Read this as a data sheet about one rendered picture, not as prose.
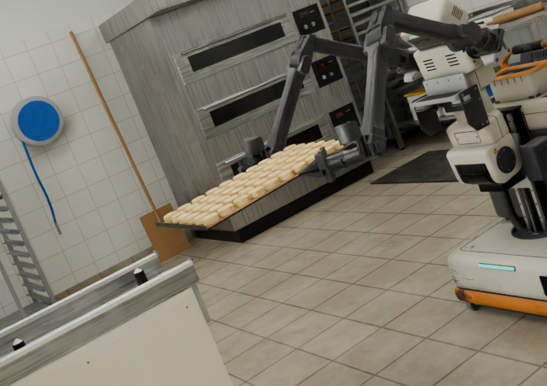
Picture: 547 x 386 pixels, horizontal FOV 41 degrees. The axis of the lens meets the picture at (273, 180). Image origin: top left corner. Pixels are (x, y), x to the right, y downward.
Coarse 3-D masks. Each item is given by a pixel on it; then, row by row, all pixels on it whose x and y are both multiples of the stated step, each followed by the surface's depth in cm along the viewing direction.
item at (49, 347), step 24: (192, 264) 208; (144, 288) 201; (168, 288) 205; (96, 312) 195; (120, 312) 198; (48, 336) 189; (72, 336) 192; (0, 360) 184; (24, 360) 186; (48, 360) 189; (0, 384) 183
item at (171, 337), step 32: (128, 320) 198; (160, 320) 202; (192, 320) 207; (96, 352) 194; (128, 352) 198; (160, 352) 202; (192, 352) 207; (32, 384) 186; (64, 384) 189; (96, 384) 193; (128, 384) 198; (160, 384) 202; (192, 384) 207; (224, 384) 212
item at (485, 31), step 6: (486, 30) 257; (492, 30) 259; (498, 30) 257; (504, 30) 256; (486, 36) 255; (492, 36) 256; (498, 36) 256; (480, 42) 255; (486, 42) 256; (492, 42) 256; (498, 42) 255; (474, 48) 261; (480, 48) 258; (486, 48) 257; (492, 48) 257; (498, 48) 255; (480, 54) 262; (486, 54) 260
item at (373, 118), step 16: (384, 32) 228; (368, 48) 232; (384, 48) 229; (368, 64) 230; (384, 64) 229; (368, 80) 228; (384, 80) 228; (368, 96) 226; (384, 96) 227; (368, 112) 224; (368, 128) 222
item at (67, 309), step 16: (128, 272) 229; (96, 288) 224; (112, 288) 227; (128, 288) 229; (64, 304) 219; (80, 304) 222; (96, 304) 224; (32, 320) 215; (48, 320) 217; (64, 320) 219; (0, 336) 210; (16, 336) 213; (32, 336) 215; (0, 352) 210
